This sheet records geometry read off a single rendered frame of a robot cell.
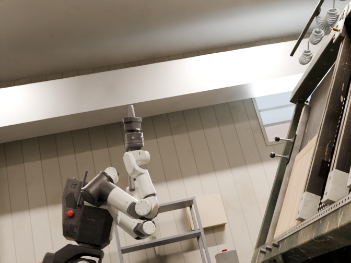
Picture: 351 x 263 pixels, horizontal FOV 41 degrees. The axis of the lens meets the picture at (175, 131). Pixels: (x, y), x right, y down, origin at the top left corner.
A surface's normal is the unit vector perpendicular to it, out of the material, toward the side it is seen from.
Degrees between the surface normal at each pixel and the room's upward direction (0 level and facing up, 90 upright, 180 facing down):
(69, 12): 180
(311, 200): 90
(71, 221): 90
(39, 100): 90
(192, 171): 90
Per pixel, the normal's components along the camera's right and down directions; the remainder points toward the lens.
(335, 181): 0.06, -0.36
